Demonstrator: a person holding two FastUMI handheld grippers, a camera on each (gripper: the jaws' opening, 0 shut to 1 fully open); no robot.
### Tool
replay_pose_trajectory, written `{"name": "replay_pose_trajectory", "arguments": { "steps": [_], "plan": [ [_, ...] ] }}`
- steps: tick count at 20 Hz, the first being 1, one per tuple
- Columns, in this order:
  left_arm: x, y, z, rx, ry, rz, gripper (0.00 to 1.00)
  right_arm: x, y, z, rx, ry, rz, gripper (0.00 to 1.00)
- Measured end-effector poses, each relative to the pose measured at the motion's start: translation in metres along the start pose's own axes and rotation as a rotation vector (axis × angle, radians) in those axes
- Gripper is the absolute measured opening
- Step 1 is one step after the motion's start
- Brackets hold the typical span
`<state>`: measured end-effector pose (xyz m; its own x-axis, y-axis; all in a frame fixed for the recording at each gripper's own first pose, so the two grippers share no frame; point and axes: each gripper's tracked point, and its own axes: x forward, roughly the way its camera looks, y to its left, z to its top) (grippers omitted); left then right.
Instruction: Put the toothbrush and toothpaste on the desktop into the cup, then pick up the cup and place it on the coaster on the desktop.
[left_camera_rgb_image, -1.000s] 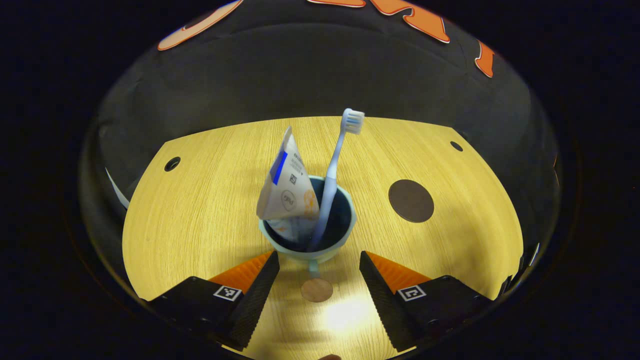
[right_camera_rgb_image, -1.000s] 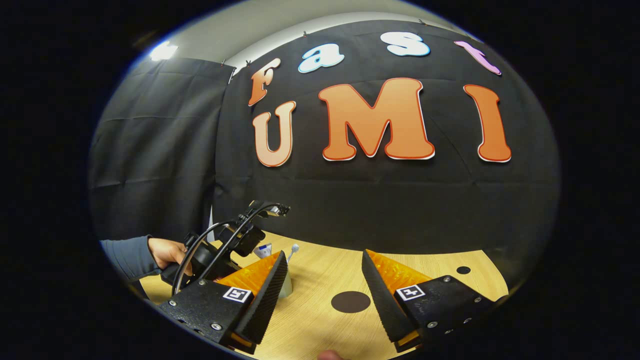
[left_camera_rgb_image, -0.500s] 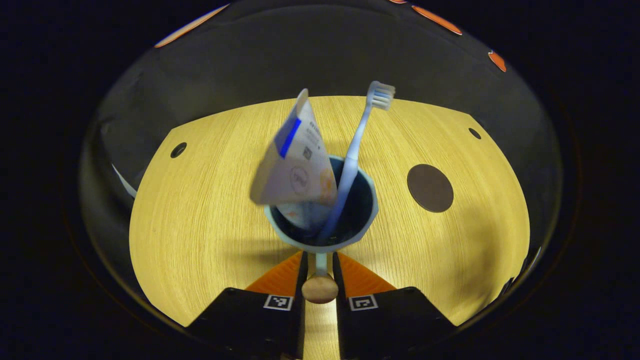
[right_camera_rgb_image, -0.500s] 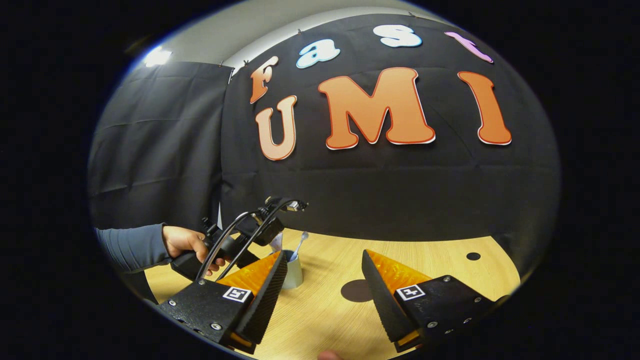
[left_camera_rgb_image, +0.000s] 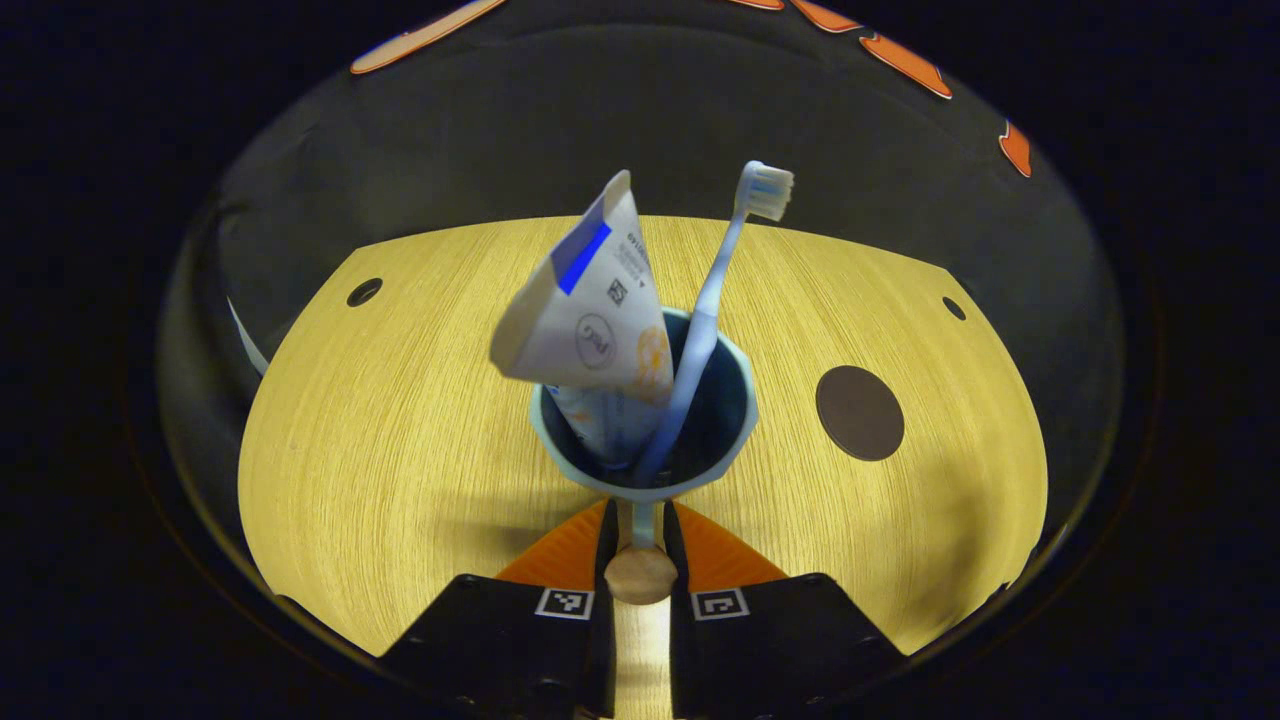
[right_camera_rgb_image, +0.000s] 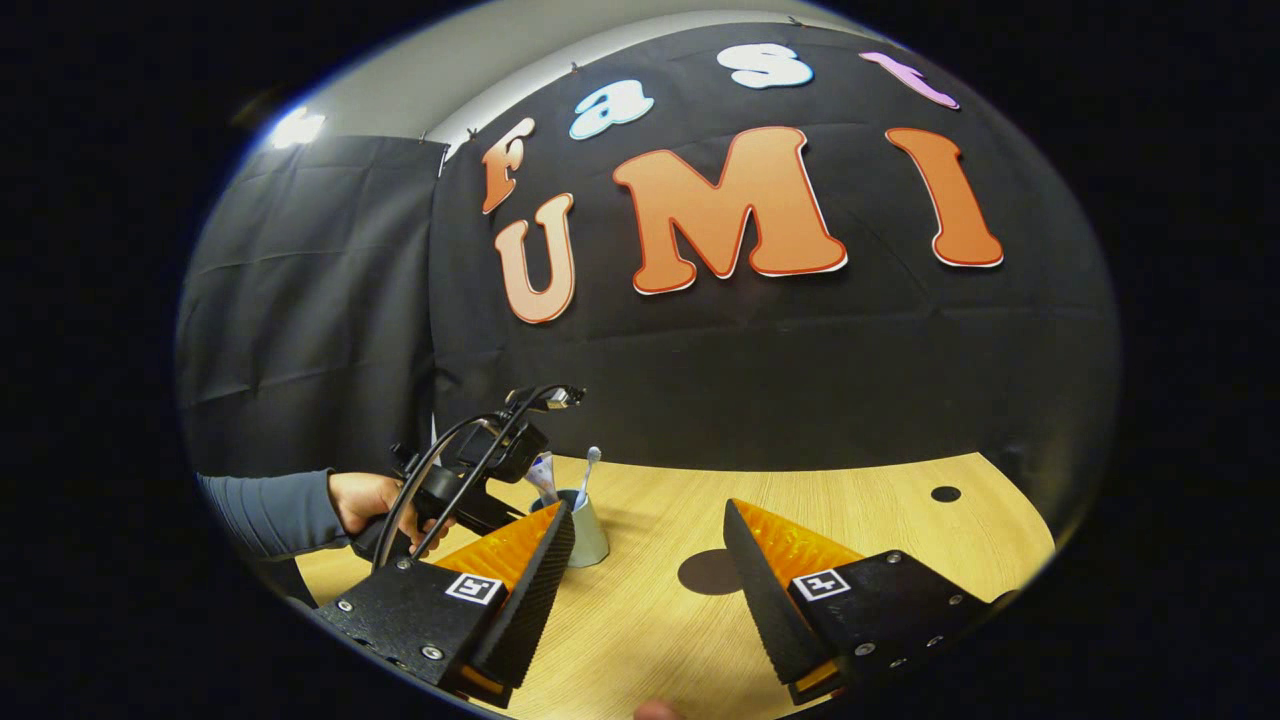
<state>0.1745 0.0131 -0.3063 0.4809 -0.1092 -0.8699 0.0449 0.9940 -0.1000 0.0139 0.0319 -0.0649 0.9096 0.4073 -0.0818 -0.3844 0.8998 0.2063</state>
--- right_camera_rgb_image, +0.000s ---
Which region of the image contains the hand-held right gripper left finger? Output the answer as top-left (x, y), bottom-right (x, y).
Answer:
top-left (313, 502), bottom-right (578, 709)

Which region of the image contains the wooden desktop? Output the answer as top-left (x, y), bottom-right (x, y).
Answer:
top-left (295, 452), bottom-right (1057, 720)

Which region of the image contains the grey cup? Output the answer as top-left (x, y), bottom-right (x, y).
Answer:
top-left (528, 488), bottom-right (611, 569)

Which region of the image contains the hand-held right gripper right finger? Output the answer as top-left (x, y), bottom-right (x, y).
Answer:
top-left (721, 497), bottom-right (1018, 707)

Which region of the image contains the black cable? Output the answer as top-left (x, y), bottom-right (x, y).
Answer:
top-left (370, 385), bottom-right (586, 573)

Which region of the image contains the black backdrop cloth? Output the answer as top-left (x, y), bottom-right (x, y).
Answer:
top-left (175, 20), bottom-right (1121, 546)

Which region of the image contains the dark brown round coaster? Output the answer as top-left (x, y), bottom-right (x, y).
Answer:
top-left (677, 547), bottom-right (746, 598)

